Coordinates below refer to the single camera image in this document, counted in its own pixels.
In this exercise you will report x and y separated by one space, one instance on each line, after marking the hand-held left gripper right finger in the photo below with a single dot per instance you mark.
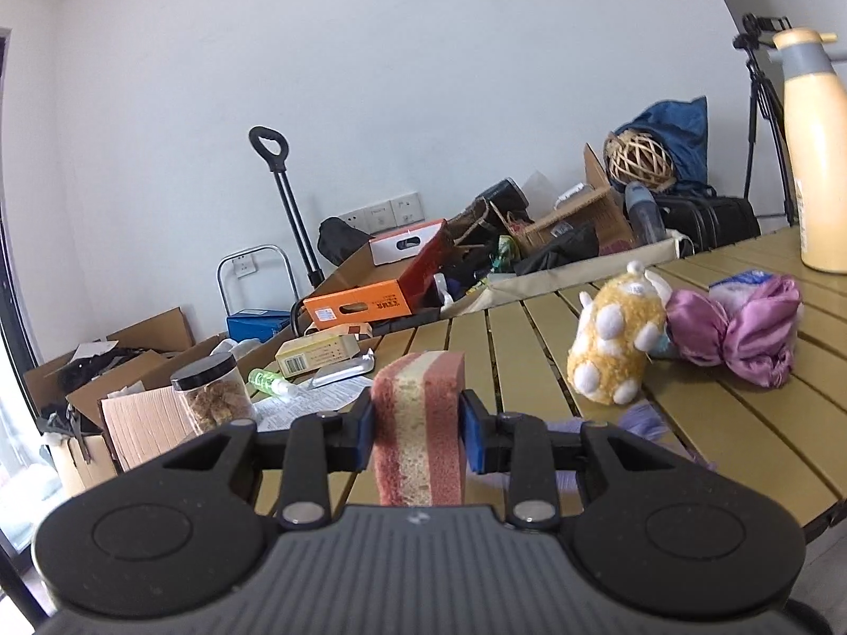
473 430

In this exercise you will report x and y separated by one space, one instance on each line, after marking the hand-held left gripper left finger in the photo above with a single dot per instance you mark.
364 433

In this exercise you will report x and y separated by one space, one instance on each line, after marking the pink and yellow sponge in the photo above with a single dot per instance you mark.
417 423

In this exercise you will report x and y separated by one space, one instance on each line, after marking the yellow white plush toy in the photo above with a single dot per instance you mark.
615 337

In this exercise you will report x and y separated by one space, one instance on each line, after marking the purple satin cloth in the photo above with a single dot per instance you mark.
754 337

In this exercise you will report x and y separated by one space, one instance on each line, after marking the silver foil tube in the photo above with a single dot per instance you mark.
344 370

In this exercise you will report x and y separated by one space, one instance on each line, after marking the pale yellow carton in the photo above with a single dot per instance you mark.
314 354

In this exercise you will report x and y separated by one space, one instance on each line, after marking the small green bottle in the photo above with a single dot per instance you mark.
268 382

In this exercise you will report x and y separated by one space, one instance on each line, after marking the orange cardboard box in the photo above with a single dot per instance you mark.
370 307

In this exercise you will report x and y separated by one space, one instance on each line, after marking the blue box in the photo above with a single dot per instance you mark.
258 325

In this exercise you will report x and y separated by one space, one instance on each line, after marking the clear snack jar black lid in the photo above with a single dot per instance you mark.
212 397

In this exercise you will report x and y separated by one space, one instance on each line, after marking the white cardboard box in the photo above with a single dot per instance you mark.
403 245

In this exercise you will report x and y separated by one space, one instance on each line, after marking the black backpack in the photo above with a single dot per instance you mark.
341 241

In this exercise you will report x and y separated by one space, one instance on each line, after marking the black cloth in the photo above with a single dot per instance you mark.
556 251

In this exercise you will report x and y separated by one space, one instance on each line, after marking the corrugated cardboard sheet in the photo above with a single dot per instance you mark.
145 423

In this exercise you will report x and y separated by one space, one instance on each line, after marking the black handbag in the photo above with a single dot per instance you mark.
503 198

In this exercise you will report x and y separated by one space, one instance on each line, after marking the brown cardboard box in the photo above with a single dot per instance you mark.
582 211
152 331
126 377

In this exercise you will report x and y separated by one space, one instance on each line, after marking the blue water bottle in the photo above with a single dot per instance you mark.
645 215

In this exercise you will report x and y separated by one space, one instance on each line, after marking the wicker ball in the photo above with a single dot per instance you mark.
638 159

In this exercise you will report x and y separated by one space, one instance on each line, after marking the black suitcase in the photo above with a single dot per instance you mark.
714 218

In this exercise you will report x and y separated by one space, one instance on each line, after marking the blue fabric bag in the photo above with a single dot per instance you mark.
681 132

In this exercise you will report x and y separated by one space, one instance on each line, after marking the cream spray bottle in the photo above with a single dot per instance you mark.
820 178

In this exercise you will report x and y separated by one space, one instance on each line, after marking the black tripod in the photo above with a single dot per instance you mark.
758 92

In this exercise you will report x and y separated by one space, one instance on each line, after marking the chrome tube frame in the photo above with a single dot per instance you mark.
222 291

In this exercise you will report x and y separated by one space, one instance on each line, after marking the white wall socket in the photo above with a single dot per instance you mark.
381 214
355 218
407 208
246 268

